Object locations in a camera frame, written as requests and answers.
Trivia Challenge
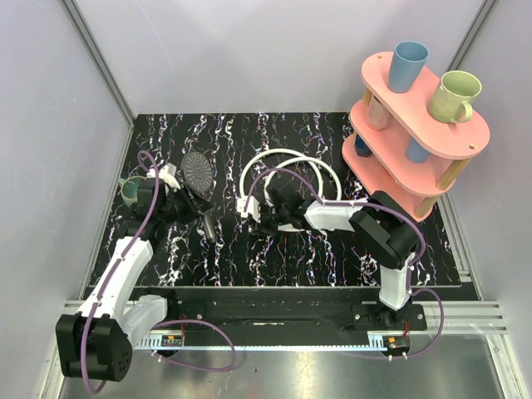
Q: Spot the pink cup middle shelf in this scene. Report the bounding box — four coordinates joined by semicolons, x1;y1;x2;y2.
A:
367;96;392;131

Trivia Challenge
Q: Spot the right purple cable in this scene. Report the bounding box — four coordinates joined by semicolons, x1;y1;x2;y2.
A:
244;167;446;361

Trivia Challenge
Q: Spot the green mug on shelf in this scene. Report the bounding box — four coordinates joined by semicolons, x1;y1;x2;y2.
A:
427;70;482;124

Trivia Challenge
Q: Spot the blue tumbler on top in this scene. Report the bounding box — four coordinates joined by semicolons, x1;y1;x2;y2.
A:
387;41;429;93

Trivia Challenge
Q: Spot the dark blue cup bottom shelf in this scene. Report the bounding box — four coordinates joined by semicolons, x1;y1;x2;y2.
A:
354;135;372;157

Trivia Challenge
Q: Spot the pink three-tier shelf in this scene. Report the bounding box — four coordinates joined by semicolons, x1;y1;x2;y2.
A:
342;52;490;221

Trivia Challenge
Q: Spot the teal ceramic cup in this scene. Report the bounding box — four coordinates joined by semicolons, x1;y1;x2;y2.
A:
118;175;145;207

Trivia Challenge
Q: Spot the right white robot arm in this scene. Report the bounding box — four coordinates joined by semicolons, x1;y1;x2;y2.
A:
239;190;426;330

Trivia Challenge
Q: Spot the aluminium rail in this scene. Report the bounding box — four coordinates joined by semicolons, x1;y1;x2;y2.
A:
423;301;510;336

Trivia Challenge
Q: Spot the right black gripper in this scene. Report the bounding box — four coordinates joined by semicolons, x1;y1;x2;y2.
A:
249;203;288;236

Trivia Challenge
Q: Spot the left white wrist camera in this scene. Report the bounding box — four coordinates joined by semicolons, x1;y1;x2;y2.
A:
146;163;181;191

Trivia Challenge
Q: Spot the light blue cup middle shelf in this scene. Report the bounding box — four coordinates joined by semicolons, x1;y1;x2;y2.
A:
406;137;431;164

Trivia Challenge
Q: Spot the white shower hose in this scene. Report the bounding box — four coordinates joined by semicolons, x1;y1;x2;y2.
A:
239;149;344;234

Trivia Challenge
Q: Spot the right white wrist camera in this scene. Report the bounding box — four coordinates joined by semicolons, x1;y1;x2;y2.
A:
236;195;261;223

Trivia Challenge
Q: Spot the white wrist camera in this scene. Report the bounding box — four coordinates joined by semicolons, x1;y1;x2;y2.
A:
236;195;261;223
146;163;181;191

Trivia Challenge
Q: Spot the grey shower head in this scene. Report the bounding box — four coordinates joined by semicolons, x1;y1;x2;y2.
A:
180;151;217;243

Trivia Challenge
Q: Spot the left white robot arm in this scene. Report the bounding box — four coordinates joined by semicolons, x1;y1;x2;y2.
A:
55;178;213;382

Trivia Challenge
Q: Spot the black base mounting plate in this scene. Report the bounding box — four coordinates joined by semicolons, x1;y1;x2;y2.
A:
167;301;427;347

